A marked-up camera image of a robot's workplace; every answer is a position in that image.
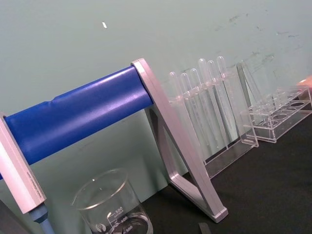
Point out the clear glass beaker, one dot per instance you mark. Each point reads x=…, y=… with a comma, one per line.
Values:
x=109, y=202

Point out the clear acrylic test tube rack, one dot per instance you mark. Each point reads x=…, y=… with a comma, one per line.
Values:
x=268, y=132

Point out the clear acrylic pipette rack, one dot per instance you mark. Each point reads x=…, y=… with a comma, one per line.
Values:
x=248, y=136

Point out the person's hand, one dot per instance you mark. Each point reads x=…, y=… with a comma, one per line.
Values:
x=306, y=82

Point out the silver stand with blue bar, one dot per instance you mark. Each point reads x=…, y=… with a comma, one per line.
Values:
x=80, y=109

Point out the black table cloth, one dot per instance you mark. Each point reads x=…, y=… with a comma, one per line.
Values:
x=268, y=185

